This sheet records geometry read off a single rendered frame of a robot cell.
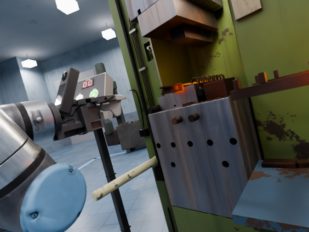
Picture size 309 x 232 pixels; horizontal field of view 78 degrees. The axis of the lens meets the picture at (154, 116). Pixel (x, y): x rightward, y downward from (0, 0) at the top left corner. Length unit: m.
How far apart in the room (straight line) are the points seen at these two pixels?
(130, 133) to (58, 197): 4.26
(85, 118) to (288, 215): 0.46
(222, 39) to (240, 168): 0.79
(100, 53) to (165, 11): 9.82
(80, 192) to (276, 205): 0.38
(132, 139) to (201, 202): 3.77
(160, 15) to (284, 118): 0.63
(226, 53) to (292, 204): 0.93
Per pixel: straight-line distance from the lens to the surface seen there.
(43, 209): 0.28
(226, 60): 1.24
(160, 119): 0.83
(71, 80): 0.49
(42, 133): 0.44
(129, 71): 1.22
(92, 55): 10.83
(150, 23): 0.93
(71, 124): 0.48
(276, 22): 0.85
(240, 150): 0.70
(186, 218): 0.98
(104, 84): 1.08
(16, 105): 0.45
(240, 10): 0.87
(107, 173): 1.22
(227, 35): 1.25
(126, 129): 4.53
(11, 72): 11.76
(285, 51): 0.83
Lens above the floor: 0.95
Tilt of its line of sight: 3 degrees down
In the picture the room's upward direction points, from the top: 15 degrees counter-clockwise
